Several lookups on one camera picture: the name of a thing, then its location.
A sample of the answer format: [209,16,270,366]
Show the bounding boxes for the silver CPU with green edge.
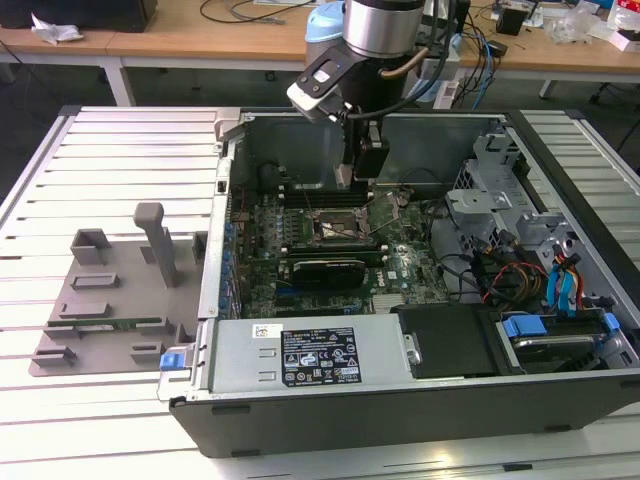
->
[333,164,356,191]

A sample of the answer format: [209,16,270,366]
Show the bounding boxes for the metal socket cover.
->
[362,192,404,236]

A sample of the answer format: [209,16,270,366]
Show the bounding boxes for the CPU socket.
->
[309,206,372,247]

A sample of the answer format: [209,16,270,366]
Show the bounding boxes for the white power strip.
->
[432,77,460,110]

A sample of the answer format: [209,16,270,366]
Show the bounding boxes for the black cup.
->
[494,4,529,36]

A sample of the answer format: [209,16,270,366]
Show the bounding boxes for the metal drive cage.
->
[443,132,581,261]

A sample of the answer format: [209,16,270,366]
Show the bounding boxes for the black graphics card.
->
[288,256,367,291]

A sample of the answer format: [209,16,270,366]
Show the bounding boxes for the green motherboard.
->
[227,182,454,319]

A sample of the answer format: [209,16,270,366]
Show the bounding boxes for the wooden desk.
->
[0,0,640,109]

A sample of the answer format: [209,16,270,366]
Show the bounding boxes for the clear plastic bags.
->
[544,2,621,45]

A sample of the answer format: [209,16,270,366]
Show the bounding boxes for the silver chipset heatsink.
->
[372,293,402,316]

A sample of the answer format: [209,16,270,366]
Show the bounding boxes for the white and red box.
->
[607,0,640,52]

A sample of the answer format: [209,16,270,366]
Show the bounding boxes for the black plastic drive shroud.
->
[389,303,512,380]

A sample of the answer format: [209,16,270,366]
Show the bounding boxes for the blue disk carrier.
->
[499,310,622,374]

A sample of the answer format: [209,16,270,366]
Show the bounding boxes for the black box on desk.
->
[0,0,159,34]

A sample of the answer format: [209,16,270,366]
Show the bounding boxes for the silver power supply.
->
[208,317,417,396]

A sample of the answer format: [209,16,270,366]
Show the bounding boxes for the crumpled white paper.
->
[30,12,85,46]

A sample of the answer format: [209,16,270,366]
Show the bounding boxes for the gray parts rack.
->
[27,201,209,379]

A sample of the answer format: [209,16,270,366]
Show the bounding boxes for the black open PC case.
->
[157,107,640,459]

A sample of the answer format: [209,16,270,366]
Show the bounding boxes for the green RAM stick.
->
[47,315,169,332]

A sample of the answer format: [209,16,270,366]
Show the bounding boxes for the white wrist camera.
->
[286,58,351,124]

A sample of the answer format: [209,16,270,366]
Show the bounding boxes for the gray case release handle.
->
[213,108,247,147]

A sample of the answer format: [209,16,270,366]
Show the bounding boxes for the red yellow power wires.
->
[479,259,550,307]

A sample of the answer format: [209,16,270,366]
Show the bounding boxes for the blue SATA wire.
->
[555,253,585,321]
[544,267,571,316]

